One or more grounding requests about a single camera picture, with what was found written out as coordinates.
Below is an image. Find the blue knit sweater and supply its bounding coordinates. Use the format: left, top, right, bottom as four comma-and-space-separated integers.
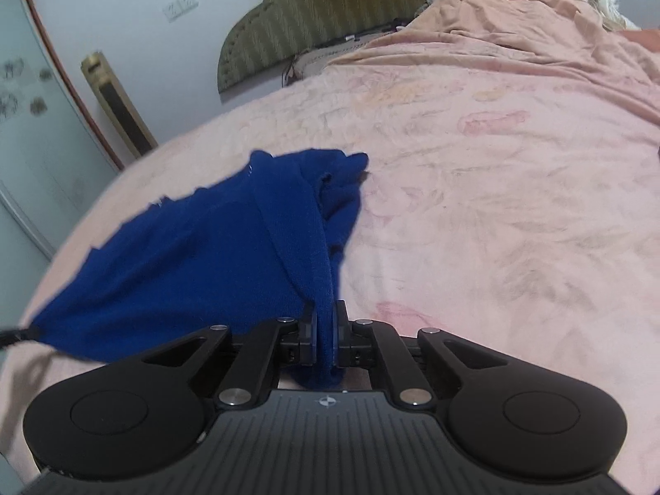
30, 150, 368, 388

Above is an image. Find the white floral wardrobe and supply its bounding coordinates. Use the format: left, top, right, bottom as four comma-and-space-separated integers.
0, 0, 123, 264

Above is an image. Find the pink floral bed sheet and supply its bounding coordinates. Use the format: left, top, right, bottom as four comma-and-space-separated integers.
27, 64, 659, 494

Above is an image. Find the gold tower fan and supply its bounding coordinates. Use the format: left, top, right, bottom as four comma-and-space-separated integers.
80, 52, 158, 159

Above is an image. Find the brown patterned pillow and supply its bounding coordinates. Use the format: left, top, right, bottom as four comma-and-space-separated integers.
282, 31, 389, 87

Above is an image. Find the olive striped headboard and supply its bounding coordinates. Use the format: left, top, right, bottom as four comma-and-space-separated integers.
217, 0, 425, 93

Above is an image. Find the orange pink blanket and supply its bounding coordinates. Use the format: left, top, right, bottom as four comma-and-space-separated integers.
325, 0, 659, 124

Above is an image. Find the white wall switch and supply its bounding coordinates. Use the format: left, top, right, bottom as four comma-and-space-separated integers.
162, 0, 199, 22

